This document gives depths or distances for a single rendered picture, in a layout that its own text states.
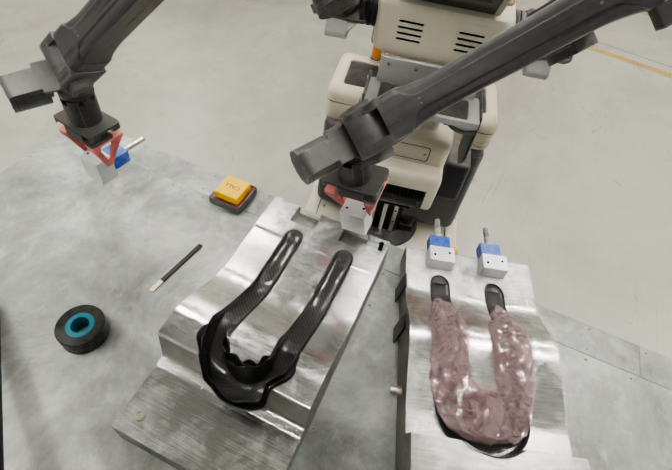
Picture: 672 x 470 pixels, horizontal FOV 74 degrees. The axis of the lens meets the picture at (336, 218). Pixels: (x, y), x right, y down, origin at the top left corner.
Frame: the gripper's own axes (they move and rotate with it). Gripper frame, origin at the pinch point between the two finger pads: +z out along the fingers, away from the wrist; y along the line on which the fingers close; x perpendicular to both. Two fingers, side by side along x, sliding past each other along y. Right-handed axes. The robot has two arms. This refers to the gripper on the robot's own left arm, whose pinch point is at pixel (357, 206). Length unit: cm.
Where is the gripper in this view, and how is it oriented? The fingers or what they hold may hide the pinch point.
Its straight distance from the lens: 83.7
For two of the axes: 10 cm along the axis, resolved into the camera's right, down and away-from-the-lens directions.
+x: 4.1, -7.6, 5.1
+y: 9.1, 2.9, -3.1
